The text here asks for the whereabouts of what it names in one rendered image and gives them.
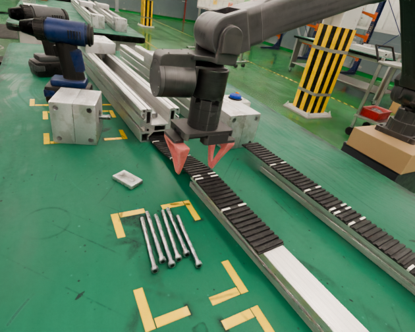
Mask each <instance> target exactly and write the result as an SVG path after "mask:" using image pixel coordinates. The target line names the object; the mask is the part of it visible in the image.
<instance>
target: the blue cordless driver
mask: <svg viewBox="0 0 415 332"><path fill-rule="evenodd" d="M8 26H14V27H19V28H20V31H21V32H23V33H25V34H28V35H31V36H34V37H35V38H36V39H37V40H40V41H47V40H48V41H49V42H51V43H55V45H53V50H54V53H55V56H56V57H59V62H60V65H61V70H62V73H63V75H59V74H55V75H54V76H53V77H52V78H51V80H50V81H49V82H48V83H47V84H46V85H45V88H44V90H43V92H44V96H45V98H46V102H48V101H49V100H50V99H51V98H52V97H53V96H54V94H55V93H56V92H57V91H58V90H59V89H60V87H63V88H75V89H81V90H93V88H92V84H91V83H88V79H87V78H86V77H85V75H84V71H85V70H86V69H85V66H84V60H83V56H82V51H81V49H78V48H77V46H82V47H86V45H88V46H89V47H91V46H92V45H94V29H93V26H91V24H88V25H86V23H85V22H78V21H73V20H64V19H60V18H51V17H47V18H46V19H45V17H42V16H35V17H34V18H30V19H23V20H19V23H18V24H13V23H8Z"/></svg>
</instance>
